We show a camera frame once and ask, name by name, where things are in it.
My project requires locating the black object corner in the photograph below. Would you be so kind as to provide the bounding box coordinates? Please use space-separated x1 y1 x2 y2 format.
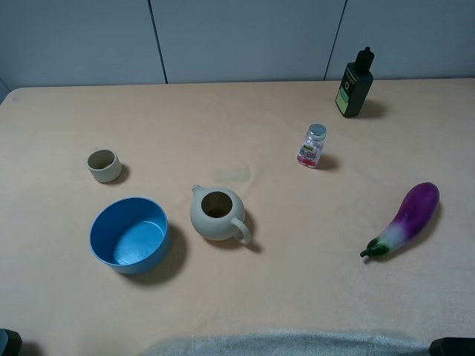
0 329 22 356
429 337 475 356

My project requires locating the black object bottom left corner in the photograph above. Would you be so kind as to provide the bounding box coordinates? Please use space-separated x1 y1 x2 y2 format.
0 329 22 356

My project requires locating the black object bottom right corner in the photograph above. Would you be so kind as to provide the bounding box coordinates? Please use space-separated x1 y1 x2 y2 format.
429 337 475 356

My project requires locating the small beige cup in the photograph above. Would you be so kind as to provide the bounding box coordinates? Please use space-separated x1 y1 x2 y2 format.
87 149 122 183

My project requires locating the blue plastic bowl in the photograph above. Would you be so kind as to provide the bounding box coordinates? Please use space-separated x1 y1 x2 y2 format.
90 197 171 274

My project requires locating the beige ceramic teapot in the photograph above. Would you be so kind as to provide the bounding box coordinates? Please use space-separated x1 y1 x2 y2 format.
190 185 252 245

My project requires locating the purple toy eggplant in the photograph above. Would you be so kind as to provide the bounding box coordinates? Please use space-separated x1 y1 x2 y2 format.
360 182 439 258

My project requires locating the small clear pill bottle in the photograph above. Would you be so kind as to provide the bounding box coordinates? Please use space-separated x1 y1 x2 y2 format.
297 124 327 168

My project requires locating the grey cloth at bottom edge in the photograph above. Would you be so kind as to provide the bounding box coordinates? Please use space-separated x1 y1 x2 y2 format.
143 332 429 355

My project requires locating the black bottle with green label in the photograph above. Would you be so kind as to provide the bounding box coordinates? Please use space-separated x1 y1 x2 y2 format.
335 47 375 117

